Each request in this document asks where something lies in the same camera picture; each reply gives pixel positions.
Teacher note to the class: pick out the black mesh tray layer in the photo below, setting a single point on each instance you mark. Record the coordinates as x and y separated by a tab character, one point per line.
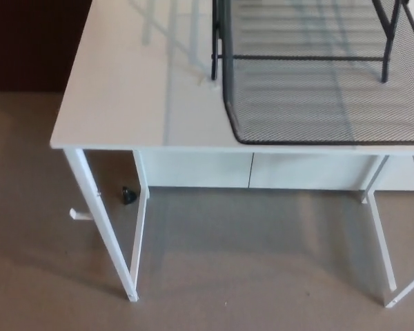
296	120

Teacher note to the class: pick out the black door stop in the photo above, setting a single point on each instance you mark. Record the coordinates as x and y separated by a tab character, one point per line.
128	196

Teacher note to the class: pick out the white table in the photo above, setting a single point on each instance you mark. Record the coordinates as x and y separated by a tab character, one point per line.
124	103

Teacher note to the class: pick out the white hook peg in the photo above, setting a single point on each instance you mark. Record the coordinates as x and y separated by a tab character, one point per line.
79	213

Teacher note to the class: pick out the dark brown wooden panel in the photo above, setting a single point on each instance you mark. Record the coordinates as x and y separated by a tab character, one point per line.
27	41

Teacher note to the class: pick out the black file tray frame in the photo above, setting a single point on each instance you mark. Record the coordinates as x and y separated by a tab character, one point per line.
215	34

